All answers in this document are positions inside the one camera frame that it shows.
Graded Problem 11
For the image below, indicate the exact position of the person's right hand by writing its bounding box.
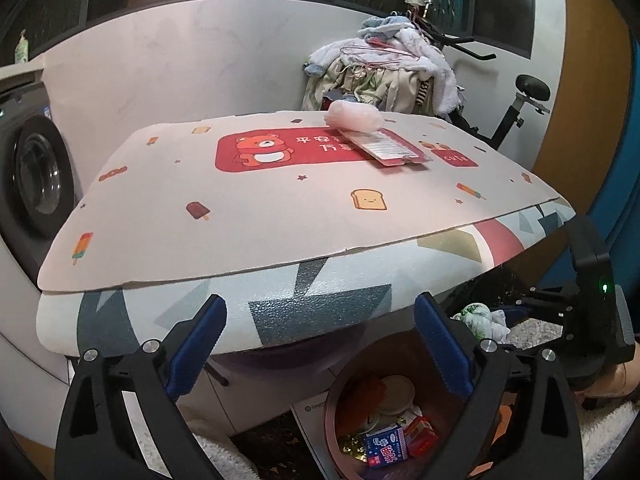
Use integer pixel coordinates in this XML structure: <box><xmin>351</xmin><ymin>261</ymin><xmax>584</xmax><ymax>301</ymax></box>
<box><xmin>582</xmin><ymin>360</ymin><xmax>640</xmax><ymax>401</ymax></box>

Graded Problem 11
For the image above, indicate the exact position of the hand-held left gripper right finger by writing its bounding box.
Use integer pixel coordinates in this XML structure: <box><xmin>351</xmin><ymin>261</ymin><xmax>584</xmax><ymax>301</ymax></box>
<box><xmin>414</xmin><ymin>292</ymin><xmax>585</xmax><ymax>480</ymax></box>

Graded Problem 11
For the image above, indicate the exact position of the bear printed table mat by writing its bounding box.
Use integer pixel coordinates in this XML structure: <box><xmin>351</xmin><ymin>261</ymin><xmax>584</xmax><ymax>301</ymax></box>
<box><xmin>37</xmin><ymin>110</ymin><xmax>576</xmax><ymax>293</ymax></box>

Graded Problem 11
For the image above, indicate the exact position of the black exercise bike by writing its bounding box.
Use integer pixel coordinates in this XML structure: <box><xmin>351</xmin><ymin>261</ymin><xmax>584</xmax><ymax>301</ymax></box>
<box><xmin>395</xmin><ymin>0</ymin><xmax>553</xmax><ymax>151</ymax></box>

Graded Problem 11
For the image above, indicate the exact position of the gold foil wrapper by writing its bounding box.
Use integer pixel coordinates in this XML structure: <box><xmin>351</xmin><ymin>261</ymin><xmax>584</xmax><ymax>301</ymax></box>
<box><xmin>337</xmin><ymin>432</ymin><xmax>371</xmax><ymax>462</ymax></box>

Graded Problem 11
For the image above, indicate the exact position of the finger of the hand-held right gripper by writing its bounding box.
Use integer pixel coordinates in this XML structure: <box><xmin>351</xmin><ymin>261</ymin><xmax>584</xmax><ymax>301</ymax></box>
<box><xmin>504</xmin><ymin>285</ymin><xmax>580</xmax><ymax>330</ymax></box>

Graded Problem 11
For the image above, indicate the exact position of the blue and white carton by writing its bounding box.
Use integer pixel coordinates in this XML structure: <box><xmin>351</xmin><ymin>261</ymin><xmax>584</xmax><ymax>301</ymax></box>
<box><xmin>362</xmin><ymin>422</ymin><xmax>408</xmax><ymax>468</ymax></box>

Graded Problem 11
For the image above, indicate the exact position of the pile of clothes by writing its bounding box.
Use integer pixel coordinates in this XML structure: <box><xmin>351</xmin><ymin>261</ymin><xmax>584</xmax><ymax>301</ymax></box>
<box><xmin>301</xmin><ymin>15</ymin><xmax>463</xmax><ymax>116</ymax></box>

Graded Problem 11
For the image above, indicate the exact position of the white tissue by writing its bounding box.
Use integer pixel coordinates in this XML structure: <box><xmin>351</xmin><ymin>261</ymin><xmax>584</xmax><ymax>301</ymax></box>
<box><xmin>452</xmin><ymin>302</ymin><xmax>512</xmax><ymax>343</ymax></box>

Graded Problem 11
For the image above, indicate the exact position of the white fluffy rug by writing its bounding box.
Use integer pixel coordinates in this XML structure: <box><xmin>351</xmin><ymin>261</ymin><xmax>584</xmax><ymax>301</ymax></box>
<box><xmin>135</xmin><ymin>417</ymin><xmax>261</xmax><ymax>480</ymax></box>
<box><xmin>500</xmin><ymin>317</ymin><xmax>640</xmax><ymax>480</ymax></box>

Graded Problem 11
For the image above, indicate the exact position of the flat white box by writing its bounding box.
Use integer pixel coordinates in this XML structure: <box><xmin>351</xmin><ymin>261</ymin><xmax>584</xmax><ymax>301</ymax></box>
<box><xmin>291</xmin><ymin>399</ymin><xmax>333</xmax><ymax>466</ymax></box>

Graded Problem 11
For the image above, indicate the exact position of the brown trash bin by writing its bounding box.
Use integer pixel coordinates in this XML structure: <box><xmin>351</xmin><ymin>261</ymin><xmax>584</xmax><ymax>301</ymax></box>
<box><xmin>322</xmin><ymin>327</ymin><xmax>506</xmax><ymax>480</ymax></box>

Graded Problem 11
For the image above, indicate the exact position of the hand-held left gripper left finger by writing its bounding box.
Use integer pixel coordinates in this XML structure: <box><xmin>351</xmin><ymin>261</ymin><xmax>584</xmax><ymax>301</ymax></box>
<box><xmin>56</xmin><ymin>294</ymin><xmax>228</xmax><ymax>480</ymax></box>

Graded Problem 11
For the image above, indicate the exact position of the purple basin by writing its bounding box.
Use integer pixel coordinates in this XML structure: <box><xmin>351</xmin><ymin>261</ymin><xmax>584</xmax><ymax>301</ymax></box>
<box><xmin>225</xmin><ymin>332</ymin><xmax>368</xmax><ymax>376</ymax></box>

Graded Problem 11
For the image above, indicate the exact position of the round white lid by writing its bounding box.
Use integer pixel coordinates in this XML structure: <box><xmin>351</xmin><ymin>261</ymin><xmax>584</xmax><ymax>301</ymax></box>
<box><xmin>377</xmin><ymin>375</ymin><xmax>417</xmax><ymax>416</ymax></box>

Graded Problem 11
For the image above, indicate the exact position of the clear blister card pack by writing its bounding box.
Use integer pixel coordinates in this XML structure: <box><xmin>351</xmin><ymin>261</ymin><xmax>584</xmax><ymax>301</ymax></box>
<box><xmin>345</xmin><ymin>127</ymin><xmax>433</xmax><ymax>167</ymax></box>

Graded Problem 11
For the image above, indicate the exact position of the geometric patterned table cover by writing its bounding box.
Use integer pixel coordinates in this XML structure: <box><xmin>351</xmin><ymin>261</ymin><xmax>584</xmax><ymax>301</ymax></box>
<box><xmin>36</xmin><ymin>197</ymin><xmax>576</xmax><ymax>361</ymax></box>

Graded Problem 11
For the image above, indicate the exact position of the pink plastic bag roll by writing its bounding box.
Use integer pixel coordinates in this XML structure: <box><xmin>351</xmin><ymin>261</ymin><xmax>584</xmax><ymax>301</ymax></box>
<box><xmin>325</xmin><ymin>100</ymin><xmax>385</xmax><ymax>133</ymax></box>

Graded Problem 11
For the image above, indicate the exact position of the small red box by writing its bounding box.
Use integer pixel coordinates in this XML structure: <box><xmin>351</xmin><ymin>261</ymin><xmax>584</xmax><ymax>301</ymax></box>
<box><xmin>402</xmin><ymin>416</ymin><xmax>440</xmax><ymax>457</ymax></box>

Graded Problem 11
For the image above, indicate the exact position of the white washing machine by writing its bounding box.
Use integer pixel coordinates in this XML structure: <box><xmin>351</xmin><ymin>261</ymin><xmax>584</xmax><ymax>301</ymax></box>
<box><xmin>0</xmin><ymin>65</ymin><xmax>91</xmax><ymax>396</ymax></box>

